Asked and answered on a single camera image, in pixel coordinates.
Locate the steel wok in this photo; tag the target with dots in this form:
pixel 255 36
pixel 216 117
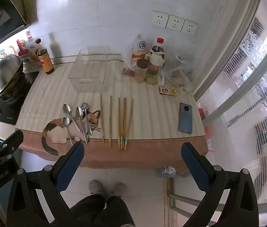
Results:
pixel 6 71

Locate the brown lid jar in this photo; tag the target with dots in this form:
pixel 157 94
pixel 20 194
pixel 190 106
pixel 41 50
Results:
pixel 141 72

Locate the white lid glass bottle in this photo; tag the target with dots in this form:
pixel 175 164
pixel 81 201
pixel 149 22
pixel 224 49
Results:
pixel 153 72

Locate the pink wrapped packet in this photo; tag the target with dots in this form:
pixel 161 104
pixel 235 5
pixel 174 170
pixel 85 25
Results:
pixel 127 72

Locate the white seasoning bag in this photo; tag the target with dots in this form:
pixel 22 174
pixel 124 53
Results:
pixel 141 47

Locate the striped cat print tablecloth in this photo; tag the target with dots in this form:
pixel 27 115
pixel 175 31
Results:
pixel 152 108

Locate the grey slipper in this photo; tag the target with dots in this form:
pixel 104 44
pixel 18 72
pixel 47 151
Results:
pixel 95 186
pixel 119 188

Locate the dark sauce bottle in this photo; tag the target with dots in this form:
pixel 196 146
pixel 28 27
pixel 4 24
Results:
pixel 45 61

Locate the white wall outlet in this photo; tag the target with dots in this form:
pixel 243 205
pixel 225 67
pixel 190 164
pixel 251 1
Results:
pixel 160 19
pixel 189 28
pixel 174 23

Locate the window with patterned film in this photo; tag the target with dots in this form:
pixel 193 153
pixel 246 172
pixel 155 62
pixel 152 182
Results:
pixel 242 87

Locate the person's legs dark pants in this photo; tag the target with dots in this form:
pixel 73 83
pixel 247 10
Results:
pixel 105 210

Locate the clear plastic container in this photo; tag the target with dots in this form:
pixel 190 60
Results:
pixel 88 75

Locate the red packet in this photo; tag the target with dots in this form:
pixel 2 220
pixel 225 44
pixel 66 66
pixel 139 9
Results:
pixel 202 113

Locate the small printed packet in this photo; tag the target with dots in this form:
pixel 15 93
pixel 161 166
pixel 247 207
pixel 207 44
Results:
pixel 167 90

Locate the wooden chopstick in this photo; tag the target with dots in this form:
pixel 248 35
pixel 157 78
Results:
pixel 130 118
pixel 110 120
pixel 124 120
pixel 101 115
pixel 119 123

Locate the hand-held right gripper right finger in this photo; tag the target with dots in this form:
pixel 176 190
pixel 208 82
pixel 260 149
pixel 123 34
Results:
pixel 194 167

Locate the clear plastic bag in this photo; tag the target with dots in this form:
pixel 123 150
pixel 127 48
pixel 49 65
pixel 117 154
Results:
pixel 180 73

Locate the colourful wall stickers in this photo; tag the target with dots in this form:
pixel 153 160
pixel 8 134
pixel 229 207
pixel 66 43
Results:
pixel 27 50

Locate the black gas stove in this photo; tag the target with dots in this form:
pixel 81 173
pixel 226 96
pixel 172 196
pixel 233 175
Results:
pixel 8 113

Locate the red cap bottle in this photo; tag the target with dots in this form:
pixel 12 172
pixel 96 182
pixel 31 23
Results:
pixel 160 40

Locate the metal frame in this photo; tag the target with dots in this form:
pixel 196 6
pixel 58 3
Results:
pixel 171 201

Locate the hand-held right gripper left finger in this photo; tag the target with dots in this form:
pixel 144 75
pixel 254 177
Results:
pixel 73 160

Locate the blue smartphone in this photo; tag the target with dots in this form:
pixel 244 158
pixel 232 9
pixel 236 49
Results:
pixel 186 118

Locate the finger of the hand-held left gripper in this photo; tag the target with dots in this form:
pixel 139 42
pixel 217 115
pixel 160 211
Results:
pixel 8 141

